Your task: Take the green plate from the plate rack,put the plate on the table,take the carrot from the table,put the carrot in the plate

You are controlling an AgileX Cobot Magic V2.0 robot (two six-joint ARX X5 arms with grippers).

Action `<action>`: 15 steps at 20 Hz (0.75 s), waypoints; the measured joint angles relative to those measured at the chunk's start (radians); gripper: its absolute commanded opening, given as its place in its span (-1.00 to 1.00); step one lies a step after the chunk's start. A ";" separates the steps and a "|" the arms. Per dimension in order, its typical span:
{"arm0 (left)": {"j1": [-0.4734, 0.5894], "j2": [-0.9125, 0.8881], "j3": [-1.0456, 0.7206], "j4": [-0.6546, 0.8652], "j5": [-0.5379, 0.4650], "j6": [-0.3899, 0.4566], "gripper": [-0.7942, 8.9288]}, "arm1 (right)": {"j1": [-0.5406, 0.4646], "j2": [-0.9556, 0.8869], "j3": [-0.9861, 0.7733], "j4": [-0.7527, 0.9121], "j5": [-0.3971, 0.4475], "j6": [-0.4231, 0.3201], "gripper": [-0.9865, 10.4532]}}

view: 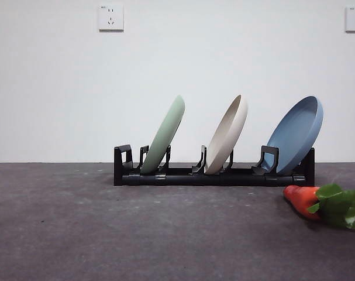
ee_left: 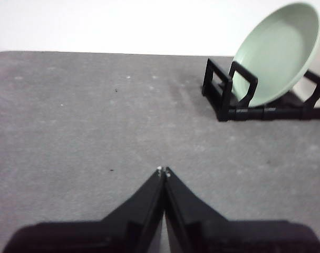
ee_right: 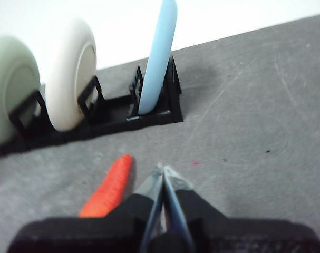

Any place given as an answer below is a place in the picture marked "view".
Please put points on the green round plate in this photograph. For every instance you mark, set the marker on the green round plate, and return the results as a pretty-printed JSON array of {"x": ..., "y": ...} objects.
[{"x": 165, "y": 131}]

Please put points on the orange carrot with green leaves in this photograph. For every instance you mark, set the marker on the orange carrot with green leaves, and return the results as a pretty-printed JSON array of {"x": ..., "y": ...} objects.
[{"x": 300, "y": 202}]

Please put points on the black plate rack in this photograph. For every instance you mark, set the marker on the black plate rack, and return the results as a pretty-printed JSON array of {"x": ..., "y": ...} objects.
[{"x": 194, "y": 180}]

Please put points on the beige round plate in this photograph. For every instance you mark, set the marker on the beige round plate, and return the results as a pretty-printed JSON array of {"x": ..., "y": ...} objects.
[{"x": 227, "y": 137}]

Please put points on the blue round plate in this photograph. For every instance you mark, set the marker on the blue round plate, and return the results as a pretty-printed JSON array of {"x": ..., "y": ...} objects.
[{"x": 294, "y": 134}]

